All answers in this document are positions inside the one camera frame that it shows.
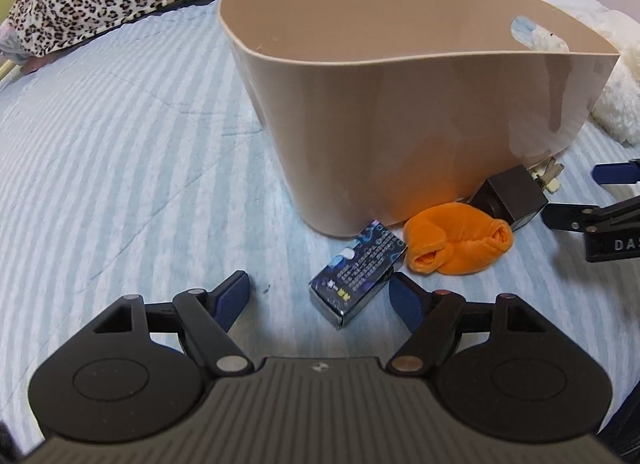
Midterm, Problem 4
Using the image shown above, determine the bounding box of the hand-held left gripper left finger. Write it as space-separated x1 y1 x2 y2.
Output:
91 271 254 376

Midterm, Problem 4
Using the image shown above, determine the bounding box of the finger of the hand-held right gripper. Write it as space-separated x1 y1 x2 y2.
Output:
541 194 640 263
591 158 640 187

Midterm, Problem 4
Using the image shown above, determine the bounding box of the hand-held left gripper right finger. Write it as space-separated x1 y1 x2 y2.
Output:
387 272 553 375

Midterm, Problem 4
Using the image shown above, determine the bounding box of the dark blue printed box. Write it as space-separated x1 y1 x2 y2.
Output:
308 219 407 330

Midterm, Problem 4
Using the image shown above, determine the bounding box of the black power adapter plug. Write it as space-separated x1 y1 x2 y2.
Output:
467 165 550 232

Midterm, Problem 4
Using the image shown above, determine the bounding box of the orange cloth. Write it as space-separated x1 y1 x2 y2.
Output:
403 202 515 276

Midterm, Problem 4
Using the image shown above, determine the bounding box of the beige plastic basket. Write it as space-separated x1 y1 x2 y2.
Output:
218 0 621 238

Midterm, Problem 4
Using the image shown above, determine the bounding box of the white fluffy plush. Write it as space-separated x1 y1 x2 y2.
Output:
520 10 640 146

